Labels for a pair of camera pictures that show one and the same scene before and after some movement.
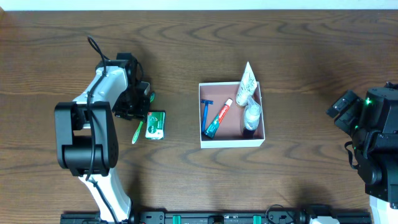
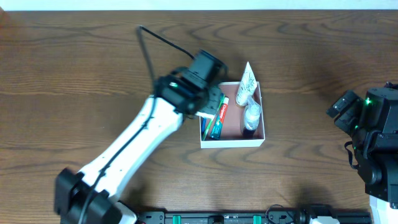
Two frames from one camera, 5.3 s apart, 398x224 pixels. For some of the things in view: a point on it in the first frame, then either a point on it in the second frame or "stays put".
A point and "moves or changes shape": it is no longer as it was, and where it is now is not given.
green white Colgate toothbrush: x=152 y=97 moves or changes shape
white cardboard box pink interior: x=231 y=115 stays put
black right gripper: x=342 y=104 stays put
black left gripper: x=130 y=109 -> x=213 y=101
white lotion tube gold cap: x=247 y=86 stays put
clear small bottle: x=252 y=117 stays put
